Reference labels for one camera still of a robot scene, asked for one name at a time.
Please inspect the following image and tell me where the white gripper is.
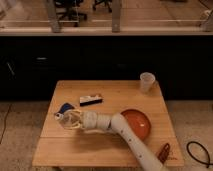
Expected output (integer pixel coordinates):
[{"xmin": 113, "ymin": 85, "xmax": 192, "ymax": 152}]
[{"xmin": 64, "ymin": 109, "xmax": 95, "ymax": 130}]

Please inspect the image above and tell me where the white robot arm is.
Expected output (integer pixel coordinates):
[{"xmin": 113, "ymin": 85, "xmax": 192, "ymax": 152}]
[{"xmin": 61, "ymin": 109, "xmax": 169, "ymax": 171}]

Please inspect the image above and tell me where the blue cloth piece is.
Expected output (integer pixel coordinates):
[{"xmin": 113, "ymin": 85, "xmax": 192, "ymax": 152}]
[{"xmin": 58, "ymin": 103, "xmax": 74, "ymax": 114}]

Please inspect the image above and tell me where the small black white box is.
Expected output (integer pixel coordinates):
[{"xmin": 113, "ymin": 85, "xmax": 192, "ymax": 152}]
[{"xmin": 79, "ymin": 94, "xmax": 103, "ymax": 106}]

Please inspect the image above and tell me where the orange bowl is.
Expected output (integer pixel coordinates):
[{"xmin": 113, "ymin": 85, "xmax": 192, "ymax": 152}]
[{"xmin": 122, "ymin": 109, "xmax": 151, "ymax": 140}]

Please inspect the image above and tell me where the wooden table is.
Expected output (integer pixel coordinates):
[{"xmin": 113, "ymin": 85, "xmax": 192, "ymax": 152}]
[{"xmin": 32, "ymin": 80, "xmax": 184, "ymax": 168}]

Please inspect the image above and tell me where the translucent plastic cup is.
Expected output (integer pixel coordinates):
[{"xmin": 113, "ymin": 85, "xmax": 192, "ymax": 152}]
[{"xmin": 140, "ymin": 72, "xmax": 155, "ymax": 93}]

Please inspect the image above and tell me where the black office chair left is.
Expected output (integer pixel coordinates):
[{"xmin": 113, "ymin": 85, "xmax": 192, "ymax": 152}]
[{"xmin": 53, "ymin": 0, "xmax": 87, "ymax": 20}]

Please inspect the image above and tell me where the black office chair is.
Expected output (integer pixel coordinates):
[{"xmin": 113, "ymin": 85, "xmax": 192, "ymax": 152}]
[
  {"xmin": 53, "ymin": 0, "xmax": 87, "ymax": 20},
  {"xmin": 91, "ymin": 0, "xmax": 113, "ymax": 14}
]

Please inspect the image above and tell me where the black office chair right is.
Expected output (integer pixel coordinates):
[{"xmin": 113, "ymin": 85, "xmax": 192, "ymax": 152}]
[{"xmin": 91, "ymin": 0, "xmax": 113, "ymax": 14}]

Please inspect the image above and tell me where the red handled tool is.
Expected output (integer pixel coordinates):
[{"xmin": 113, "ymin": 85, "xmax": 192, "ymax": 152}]
[{"xmin": 158, "ymin": 143, "xmax": 170, "ymax": 163}]

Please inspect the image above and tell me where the black cable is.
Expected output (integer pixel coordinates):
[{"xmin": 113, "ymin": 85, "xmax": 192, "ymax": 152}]
[{"xmin": 186, "ymin": 141, "xmax": 213, "ymax": 168}]

